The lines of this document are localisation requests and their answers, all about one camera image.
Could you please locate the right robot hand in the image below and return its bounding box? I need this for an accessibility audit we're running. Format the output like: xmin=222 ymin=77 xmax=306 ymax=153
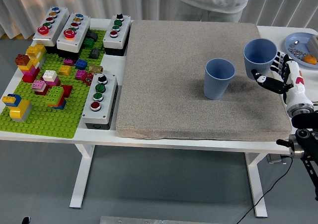
xmin=250 ymin=50 xmax=311 ymax=112

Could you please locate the blue ribbed cup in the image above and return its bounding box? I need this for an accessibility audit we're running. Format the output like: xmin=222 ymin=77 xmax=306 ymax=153
xmin=203 ymin=58 xmax=236 ymax=100
xmin=242 ymin=38 xmax=278 ymax=80

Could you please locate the small orange fruit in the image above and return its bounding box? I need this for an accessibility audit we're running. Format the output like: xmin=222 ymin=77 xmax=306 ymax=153
xmin=303 ymin=54 xmax=318 ymax=65

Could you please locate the grey metal block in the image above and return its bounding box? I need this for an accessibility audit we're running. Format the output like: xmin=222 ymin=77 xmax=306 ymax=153
xmin=306 ymin=34 xmax=318 ymax=50

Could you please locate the light blue plate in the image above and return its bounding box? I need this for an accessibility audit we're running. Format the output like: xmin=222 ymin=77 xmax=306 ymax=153
xmin=284 ymin=32 xmax=318 ymax=69

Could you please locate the grey power box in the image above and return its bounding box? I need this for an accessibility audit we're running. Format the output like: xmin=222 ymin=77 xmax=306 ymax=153
xmin=267 ymin=154 xmax=287 ymax=164

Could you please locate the white table leg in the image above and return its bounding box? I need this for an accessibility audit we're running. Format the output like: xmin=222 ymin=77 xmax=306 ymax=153
xmin=244 ymin=152 xmax=268 ymax=219
xmin=69 ymin=144 xmax=95 ymax=209

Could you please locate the green lego baseplate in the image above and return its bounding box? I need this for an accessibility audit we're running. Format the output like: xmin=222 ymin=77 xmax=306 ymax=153
xmin=0 ymin=29 xmax=108 ymax=139

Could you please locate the yellow blue grey lego figure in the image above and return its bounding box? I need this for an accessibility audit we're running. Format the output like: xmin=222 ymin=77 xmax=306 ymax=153
xmin=1 ymin=93 xmax=33 ymax=123

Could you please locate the grey-brown mat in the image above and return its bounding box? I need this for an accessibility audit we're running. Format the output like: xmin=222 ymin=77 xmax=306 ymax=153
xmin=115 ymin=19 xmax=293 ymax=142

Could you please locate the green red blue lego stack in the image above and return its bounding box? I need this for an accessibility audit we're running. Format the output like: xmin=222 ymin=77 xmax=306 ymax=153
xmin=45 ymin=84 xmax=73 ymax=110

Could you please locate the pink and red lego stack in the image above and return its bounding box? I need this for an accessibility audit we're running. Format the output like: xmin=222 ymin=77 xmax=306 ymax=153
xmin=31 ymin=79 xmax=50 ymax=96

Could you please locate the white and magenta lego stack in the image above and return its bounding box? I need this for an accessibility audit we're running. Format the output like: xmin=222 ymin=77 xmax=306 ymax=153
xmin=42 ymin=70 xmax=62 ymax=87

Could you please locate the tall multicolour lego tower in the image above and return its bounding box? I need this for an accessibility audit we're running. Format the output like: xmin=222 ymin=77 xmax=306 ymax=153
xmin=14 ymin=44 xmax=48 ymax=83

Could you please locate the white four-button control box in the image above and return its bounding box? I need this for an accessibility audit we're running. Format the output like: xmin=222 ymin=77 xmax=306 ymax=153
xmin=102 ymin=13 xmax=132 ymax=57
xmin=81 ymin=73 xmax=122 ymax=130

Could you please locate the yellow lego brick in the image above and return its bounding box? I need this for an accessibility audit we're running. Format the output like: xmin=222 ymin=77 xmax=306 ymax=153
xmin=58 ymin=65 xmax=73 ymax=76

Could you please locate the blue lego brick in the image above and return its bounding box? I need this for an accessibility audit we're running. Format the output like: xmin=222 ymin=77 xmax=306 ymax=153
xmin=75 ymin=59 xmax=88 ymax=70

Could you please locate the grey sloped lego brick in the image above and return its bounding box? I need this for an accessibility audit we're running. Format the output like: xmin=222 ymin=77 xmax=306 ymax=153
xmin=88 ymin=47 xmax=101 ymax=59

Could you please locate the dark green lego brick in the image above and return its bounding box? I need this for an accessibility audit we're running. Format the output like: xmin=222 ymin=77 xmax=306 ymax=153
xmin=82 ymin=38 xmax=95 ymax=49

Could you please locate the dark grey curved lego brick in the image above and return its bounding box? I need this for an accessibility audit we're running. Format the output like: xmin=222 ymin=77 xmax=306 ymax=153
xmin=85 ymin=31 xmax=99 ymax=42

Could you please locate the white five-button control box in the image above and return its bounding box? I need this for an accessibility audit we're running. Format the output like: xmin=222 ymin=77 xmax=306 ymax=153
xmin=32 ymin=6 xmax=70 ymax=54
xmin=56 ymin=12 xmax=91 ymax=60

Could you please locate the black power cable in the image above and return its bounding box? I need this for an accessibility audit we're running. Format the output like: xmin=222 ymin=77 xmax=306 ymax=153
xmin=236 ymin=155 xmax=294 ymax=224

